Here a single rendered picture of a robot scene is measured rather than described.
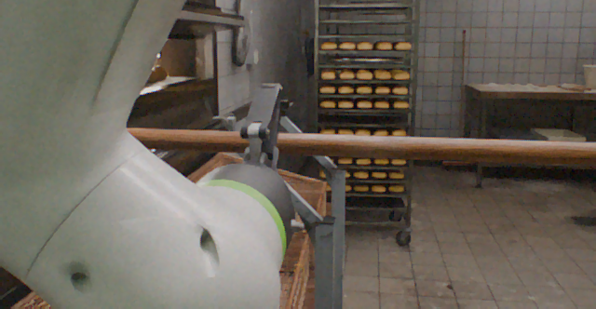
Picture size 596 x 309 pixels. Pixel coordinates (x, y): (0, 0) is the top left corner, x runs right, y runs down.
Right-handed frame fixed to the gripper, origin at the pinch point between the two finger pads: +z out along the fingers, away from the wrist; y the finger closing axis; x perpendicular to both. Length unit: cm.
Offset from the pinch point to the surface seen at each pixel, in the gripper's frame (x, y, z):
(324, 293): 2, 39, 43
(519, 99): 147, 35, 423
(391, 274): 27, 118, 225
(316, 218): 0.2, 22.5, 44.3
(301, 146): 1.7, -0.6, 6.6
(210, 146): -10.9, -0.4, 6.7
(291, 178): -21, 43, 155
